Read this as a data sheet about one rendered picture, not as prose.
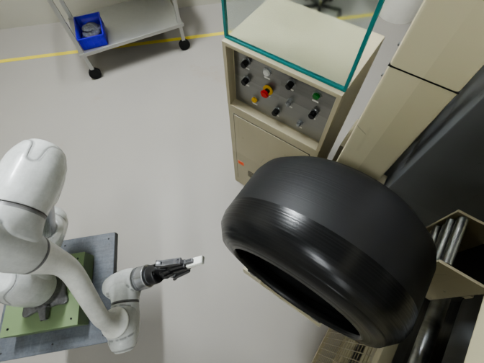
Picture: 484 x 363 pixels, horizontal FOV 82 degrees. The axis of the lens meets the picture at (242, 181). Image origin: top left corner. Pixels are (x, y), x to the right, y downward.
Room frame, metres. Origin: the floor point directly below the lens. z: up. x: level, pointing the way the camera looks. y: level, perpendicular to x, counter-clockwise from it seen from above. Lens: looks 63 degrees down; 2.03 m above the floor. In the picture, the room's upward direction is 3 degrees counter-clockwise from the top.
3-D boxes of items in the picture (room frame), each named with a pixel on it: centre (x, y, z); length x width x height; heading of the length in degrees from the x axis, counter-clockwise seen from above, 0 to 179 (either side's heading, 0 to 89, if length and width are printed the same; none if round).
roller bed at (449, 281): (0.16, -0.68, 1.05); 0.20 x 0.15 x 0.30; 142
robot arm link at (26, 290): (0.18, 0.88, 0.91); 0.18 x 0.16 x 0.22; 174
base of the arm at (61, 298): (0.15, 0.88, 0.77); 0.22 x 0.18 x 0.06; 17
